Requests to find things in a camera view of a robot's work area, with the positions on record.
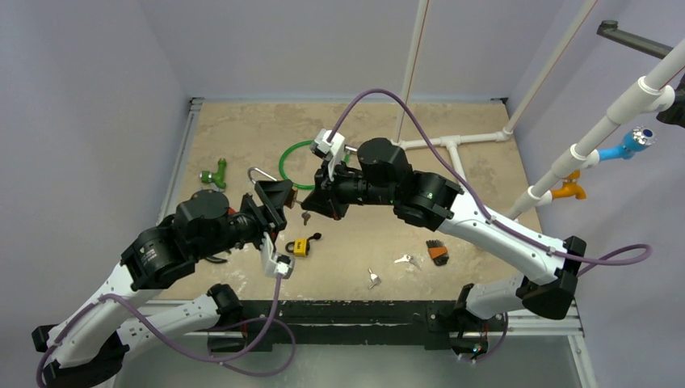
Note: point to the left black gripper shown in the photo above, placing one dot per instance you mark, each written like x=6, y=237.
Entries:
x=266, y=213

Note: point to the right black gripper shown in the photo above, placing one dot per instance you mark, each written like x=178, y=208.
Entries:
x=329, y=190

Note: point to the large brass padlock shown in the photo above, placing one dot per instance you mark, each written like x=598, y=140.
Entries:
x=251, y=171

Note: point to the black headed key bunch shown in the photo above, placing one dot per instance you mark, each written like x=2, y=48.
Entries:
x=305, y=216

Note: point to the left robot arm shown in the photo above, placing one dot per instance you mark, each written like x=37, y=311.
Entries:
x=94, y=343

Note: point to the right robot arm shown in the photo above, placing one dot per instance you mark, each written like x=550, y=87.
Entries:
x=545, y=282

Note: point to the orange hex key set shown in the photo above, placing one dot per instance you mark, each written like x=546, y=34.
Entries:
x=438, y=252

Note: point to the small yellow padlock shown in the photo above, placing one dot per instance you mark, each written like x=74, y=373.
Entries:
x=301, y=246

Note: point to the black pliers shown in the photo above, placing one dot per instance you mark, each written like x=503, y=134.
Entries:
x=216, y=260

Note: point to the orange faucet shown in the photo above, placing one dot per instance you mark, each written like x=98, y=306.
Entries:
x=570, y=188

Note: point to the blue faucet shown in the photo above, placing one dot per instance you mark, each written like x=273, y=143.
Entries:
x=633, y=142

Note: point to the black overhead bar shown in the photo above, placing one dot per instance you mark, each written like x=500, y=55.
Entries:
x=609, y=29

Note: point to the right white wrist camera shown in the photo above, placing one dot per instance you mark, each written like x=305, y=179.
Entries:
x=332, y=151

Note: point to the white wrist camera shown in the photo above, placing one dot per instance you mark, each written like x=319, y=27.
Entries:
x=332, y=151
x=274, y=263

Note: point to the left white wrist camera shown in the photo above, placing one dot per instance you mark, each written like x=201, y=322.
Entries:
x=274, y=263

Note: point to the green cable lock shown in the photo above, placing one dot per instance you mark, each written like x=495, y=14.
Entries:
x=298, y=164

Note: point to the green hose nozzle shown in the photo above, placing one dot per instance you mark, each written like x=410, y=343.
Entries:
x=215, y=179

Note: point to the white pvc pipe frame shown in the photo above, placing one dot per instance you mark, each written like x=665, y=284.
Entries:
x=650, y=93

